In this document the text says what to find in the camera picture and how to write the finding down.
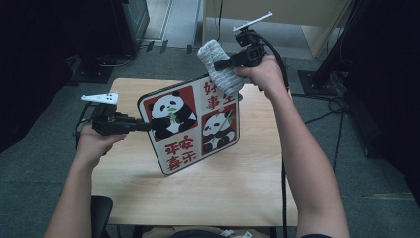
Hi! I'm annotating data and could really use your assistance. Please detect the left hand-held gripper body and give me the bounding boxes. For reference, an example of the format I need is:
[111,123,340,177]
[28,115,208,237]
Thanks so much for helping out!
[80,92,138,137]

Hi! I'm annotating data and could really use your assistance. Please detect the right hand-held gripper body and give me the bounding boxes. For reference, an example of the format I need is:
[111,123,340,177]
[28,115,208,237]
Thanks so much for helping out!
[229,11,274,69]

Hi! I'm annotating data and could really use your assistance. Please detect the grey fluffy cloth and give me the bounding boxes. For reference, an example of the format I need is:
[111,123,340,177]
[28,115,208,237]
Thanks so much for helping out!
[196,39,248,97]

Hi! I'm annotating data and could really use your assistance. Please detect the person's left hand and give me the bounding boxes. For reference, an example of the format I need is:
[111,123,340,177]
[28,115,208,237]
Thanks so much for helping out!
[76,124,129,169]

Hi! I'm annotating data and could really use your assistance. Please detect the person's right hand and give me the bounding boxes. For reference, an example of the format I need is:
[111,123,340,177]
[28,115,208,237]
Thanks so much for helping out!
[233,54,289,102]

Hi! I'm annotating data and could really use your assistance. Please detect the black flat stand base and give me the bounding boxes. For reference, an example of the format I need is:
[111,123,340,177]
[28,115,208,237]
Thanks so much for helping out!
[69,54,115,84]

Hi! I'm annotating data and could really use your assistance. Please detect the black chair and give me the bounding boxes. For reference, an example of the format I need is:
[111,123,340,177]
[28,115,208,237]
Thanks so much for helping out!
[90,195,114,238]

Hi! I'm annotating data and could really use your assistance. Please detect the dark cabinet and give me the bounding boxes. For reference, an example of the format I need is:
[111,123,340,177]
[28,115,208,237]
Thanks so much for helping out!
[112,0,151,58]

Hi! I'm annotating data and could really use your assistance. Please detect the person's beige clothing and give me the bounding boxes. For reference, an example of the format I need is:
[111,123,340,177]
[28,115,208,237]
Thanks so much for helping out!
[142,225,275,238]

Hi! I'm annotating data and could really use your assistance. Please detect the person's dark clothing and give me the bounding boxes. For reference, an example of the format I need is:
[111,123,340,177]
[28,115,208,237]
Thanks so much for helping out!
[167,229,230,238]

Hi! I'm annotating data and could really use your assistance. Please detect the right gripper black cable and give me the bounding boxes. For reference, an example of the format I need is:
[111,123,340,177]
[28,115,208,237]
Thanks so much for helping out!
[253,31,291,238]

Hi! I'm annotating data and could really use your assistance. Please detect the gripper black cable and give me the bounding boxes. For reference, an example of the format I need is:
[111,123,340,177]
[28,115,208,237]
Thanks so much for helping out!
[74,101,97,151]
[253,31,291,238]

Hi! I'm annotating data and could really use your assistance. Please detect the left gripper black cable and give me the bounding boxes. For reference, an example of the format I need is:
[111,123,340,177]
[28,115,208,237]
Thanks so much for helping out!
[74,101,97,151]

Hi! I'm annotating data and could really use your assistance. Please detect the black hanging cable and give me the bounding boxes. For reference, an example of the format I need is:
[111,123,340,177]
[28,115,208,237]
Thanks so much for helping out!
[214,0,225,43]

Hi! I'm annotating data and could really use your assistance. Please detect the black stand with base plate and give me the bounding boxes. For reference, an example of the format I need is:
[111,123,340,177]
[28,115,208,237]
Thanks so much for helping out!
[296,0,365,97]

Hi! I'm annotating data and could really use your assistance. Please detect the looped black floor cable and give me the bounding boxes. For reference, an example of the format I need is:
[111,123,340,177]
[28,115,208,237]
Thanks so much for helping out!
[291,93,348,128]

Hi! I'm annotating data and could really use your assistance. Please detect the long black floor cable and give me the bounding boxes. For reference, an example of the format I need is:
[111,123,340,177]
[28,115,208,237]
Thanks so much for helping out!
[331,108,347,174]

